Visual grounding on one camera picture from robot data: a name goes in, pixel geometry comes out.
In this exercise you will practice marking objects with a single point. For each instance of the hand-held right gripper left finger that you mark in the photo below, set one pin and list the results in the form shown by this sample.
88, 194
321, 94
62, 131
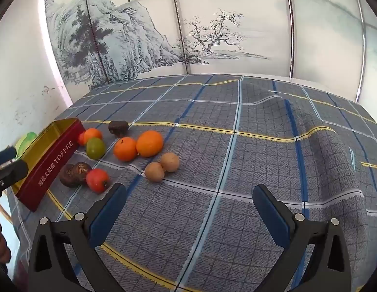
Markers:
106, 216

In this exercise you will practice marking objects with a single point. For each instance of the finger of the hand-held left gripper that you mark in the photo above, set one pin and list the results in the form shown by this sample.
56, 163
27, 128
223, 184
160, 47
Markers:
4, 155
10, 172

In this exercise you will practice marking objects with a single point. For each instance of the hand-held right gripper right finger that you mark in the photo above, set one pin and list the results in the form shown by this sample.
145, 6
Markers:
273, 216

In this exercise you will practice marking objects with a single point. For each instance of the red round fruit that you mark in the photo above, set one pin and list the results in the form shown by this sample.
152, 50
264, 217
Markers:
81, 139
97, 181

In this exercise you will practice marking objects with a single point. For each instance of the red and gold tin box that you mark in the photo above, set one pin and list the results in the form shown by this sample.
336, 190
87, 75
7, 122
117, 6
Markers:
51, 164

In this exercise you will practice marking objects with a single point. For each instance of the dark passion fruit tan patch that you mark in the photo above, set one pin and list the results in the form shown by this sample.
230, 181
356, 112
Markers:
83, 169

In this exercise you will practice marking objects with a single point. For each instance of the dark brown passion fruit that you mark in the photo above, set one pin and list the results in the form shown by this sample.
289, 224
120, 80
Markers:
118, 128
66, 176

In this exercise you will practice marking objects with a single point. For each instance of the brown kiwi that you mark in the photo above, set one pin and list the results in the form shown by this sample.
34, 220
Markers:
170, 162
154, 172

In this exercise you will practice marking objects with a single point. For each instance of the green round fruit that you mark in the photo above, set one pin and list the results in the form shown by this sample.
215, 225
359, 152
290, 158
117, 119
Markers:
95, 148

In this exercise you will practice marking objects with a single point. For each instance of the deep orange rough tangerine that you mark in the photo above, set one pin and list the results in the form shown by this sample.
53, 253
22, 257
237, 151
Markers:
125, 149

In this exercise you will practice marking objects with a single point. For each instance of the small orange tangerine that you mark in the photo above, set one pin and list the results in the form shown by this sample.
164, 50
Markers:
93, 134

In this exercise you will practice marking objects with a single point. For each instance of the smooth light orange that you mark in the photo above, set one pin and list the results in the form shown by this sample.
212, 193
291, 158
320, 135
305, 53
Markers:
149, 143

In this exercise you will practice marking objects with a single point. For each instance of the green tissue pack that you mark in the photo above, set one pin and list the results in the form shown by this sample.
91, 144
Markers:
25, 140

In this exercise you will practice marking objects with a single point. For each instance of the blue grey plaid tablecloth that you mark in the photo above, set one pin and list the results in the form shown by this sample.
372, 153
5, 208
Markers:
237, 164

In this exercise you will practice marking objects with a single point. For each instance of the landscape painted screen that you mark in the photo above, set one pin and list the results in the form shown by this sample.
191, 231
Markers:
237, 21

